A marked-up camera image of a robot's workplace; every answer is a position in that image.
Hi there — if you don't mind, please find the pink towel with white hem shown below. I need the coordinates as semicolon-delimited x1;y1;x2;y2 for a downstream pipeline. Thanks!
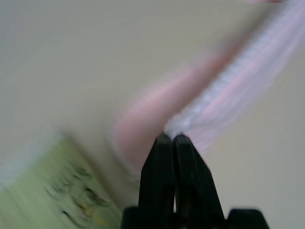
113;0;305;186

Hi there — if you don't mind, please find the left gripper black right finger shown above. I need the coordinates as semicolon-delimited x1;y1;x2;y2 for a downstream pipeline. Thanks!
174;133;226;216

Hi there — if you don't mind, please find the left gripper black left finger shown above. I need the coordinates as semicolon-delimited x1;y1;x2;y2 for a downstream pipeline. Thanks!
137;133;176;213

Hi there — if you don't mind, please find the folded green towel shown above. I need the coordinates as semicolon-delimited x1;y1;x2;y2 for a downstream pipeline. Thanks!
0;137;124;229

